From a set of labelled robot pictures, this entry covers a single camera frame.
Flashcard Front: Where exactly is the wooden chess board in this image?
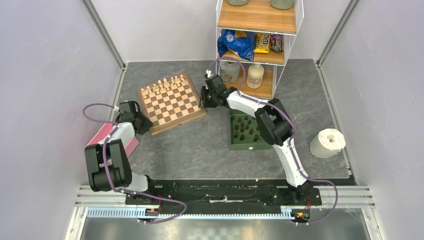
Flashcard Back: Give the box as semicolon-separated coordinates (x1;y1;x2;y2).
138;72;207;135

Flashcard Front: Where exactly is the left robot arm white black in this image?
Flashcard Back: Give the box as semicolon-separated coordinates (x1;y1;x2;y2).
84;100;157;205

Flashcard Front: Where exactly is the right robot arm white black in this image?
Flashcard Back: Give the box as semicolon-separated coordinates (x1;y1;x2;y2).
199;73;313;205

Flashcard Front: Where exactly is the clear patterned jug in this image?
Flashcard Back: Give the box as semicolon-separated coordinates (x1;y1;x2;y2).
219;61;241;83

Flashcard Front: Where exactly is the pink box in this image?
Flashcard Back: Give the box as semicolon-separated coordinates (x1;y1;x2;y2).
86;122;140;157

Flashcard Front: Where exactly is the cream patterned bottle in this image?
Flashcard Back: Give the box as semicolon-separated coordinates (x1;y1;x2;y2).
246;63;265;89

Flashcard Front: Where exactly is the green tray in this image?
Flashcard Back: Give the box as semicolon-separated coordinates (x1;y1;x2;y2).
229;109;272;151

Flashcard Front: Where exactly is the blue snack bag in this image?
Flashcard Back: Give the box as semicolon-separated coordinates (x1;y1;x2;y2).
217;29;256;61

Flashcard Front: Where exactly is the yellow candy bag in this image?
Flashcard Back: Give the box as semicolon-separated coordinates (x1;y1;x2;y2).
253;33;271;54

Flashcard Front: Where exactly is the brown candy bag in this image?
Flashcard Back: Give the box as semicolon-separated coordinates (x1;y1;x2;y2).
270;34;284;54

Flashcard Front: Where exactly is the green glass jar left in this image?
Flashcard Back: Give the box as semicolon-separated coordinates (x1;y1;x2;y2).
227;0;249;7

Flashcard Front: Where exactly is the green glass jar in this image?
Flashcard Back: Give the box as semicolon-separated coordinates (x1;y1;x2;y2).
227;0;249;7
270;0;295;10

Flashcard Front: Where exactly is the green glass jar right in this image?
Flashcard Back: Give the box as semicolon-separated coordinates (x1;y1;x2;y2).
270;0;295;10

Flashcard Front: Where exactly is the white paper roll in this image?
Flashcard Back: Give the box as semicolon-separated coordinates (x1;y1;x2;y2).
309;128;346;159

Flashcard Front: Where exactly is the wire shelf with wood boards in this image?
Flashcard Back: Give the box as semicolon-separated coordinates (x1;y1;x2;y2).
212;0;304;99

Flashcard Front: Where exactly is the aluminium rail frame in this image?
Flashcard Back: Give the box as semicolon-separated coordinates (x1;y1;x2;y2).
75;186;376;220

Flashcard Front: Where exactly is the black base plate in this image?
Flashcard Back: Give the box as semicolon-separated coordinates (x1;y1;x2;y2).
125;180;323;207

